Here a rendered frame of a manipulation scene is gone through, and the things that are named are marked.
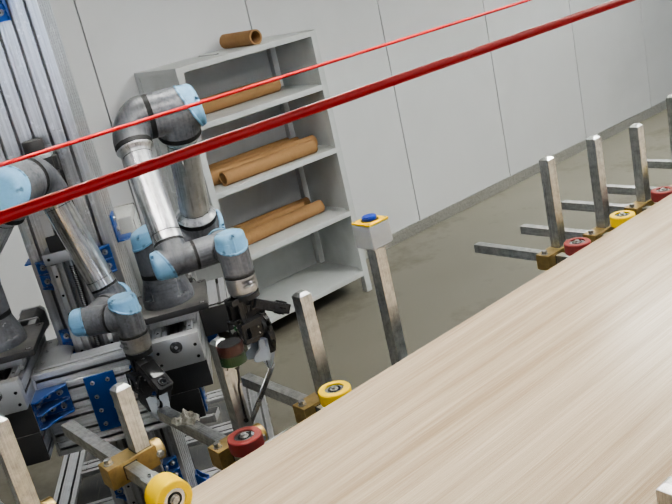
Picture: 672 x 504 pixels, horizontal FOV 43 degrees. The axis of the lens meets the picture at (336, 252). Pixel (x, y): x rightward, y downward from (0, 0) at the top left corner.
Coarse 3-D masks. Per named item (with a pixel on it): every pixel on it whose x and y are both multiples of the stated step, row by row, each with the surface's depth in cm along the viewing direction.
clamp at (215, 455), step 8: (256, 424) 205; (264, 432) 203; (224, 440) 201; (264, 440) 203; (208, 448) 199; (224, 448) 197; (216, 456) 197; (224, 456) 197; (232, 456) 198; (216, 464) 199; (224, 464) 197
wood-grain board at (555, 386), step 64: (576, 256) 253; (640, 256) 242; (512, 320) 221; (576, 320) 213; (640, 320) 206; (384, 384) 203; (448, 384) 196; (512, 384) 190; (576, 384) 184; (640, 384) 179; (320, 448) 182; (384, 448) 177; (448, 448) 172; (512, 448) 167; (576, 448) 162; (640, 448) 158
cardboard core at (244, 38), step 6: (252, 30) 452; (258, 30) 454; (222, 36) 472; (228, 36) 467; (234, 36) 462; (240, 36) 457; (246, 36) 453; (252, 36) 461; (258, 36) 457; (222, 42) 472; (228, 42) 467; (234, 42) 463; (240, 42) 459; (246, 42) 455; (252, 42) 452; (258, 42) 455; (228, 48) 475
